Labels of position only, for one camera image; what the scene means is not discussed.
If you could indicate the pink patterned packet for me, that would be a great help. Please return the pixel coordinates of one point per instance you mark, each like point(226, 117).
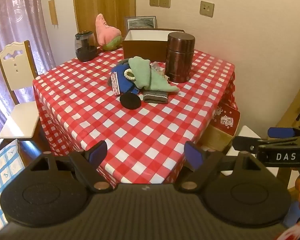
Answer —
point(115, 83)

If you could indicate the wooden door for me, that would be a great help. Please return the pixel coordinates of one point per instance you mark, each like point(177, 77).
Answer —
point(102, 0)

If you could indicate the cardboard carton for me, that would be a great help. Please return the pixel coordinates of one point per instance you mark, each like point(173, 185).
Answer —
point(215, 140)

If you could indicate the blue patterned cloth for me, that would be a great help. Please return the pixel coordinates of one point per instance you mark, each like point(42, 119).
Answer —
point(2, 175)

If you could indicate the brown cardboard box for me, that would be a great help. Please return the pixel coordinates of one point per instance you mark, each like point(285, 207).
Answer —
point(145, 48)

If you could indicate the red gift bag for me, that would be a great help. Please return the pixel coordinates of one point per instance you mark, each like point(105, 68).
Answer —
point(226, 118)

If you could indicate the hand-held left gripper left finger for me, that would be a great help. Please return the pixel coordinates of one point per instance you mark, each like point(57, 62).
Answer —
point(98, 152)

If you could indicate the plastic bag of cotton swabs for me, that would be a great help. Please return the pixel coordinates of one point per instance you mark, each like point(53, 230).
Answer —
point(156, 67)

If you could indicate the black round pad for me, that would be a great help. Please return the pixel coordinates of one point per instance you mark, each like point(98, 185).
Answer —
point(130, 101)

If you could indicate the striped knit sock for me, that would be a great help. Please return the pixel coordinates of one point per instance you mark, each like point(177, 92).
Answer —
point(155, 98)

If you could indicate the pink starfish plush toy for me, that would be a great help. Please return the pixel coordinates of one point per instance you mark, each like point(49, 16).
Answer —
point(105, 31)

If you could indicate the wooden cabinet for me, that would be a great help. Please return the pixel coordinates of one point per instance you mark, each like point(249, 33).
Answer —
point(293, 105)

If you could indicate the brown cylindrical canister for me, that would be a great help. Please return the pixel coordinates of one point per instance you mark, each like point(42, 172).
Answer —
point(180, 57)

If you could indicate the red checkered tablecloth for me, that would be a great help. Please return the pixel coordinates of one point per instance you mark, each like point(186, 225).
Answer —
point(95, 110)

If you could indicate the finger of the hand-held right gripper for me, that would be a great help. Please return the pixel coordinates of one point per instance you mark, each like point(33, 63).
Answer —
point(245, 143)
point(280, 132)

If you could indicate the green towel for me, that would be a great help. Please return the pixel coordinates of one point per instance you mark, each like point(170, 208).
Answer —
point(142, 76)

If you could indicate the white beaded scrunchie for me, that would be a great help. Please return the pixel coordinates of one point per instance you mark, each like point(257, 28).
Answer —
point(126, 75)

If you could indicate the white wooden chair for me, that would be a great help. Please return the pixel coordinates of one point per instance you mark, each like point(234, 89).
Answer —
point(15, 62)

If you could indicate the beige wall socket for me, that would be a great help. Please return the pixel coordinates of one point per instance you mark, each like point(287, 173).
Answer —
point(154, 0)
point(164, 1)

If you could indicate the wooden wall strip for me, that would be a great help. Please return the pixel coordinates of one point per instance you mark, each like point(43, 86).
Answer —
point(53, 12)

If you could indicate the black lidded jar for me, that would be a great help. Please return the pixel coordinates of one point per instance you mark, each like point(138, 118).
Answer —
point(85, 47)

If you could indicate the framed grey picture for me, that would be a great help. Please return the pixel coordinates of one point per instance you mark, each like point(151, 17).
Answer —
point(141, 22)

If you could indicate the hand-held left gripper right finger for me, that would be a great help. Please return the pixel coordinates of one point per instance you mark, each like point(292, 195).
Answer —
point(192, 155)

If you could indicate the blue knit hat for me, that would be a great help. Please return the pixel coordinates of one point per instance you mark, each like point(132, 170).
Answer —
point(126, 86)

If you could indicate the purple curtain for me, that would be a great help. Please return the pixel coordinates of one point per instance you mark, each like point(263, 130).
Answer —
point(17, 17)

